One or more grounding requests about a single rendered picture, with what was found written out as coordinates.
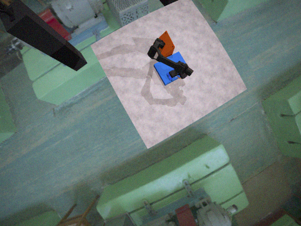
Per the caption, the blue flat deck plate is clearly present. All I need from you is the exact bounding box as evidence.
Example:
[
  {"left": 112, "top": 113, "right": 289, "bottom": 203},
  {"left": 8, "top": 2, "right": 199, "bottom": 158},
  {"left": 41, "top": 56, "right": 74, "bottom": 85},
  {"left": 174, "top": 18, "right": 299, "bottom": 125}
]
[{"left": 154, "top": 52, "right": 186, "bottom": 86}]

